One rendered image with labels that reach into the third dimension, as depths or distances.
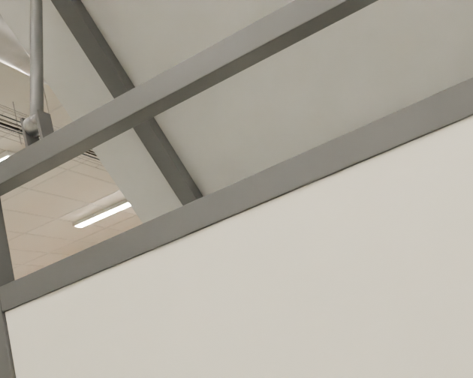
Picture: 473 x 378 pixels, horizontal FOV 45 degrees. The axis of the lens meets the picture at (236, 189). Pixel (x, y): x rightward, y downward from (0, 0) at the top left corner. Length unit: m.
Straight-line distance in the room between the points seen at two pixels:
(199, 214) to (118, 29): 0.62
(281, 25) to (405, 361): 0.44
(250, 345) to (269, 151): 0.64
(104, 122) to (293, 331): 0.41
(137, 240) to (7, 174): 0.28
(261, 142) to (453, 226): 0.69
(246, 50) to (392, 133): 0.23
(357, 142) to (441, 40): 0.56
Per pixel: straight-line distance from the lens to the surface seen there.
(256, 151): 1.28
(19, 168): 0.97
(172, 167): 1.30
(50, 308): 0.90
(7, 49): 4.10
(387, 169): 0.68
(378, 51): 1.21
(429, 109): 0.69
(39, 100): 1.01
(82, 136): 0.89
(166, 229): 0.78
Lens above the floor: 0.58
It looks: 17 degrees up
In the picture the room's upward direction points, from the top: 17 degrees counter-clockwise
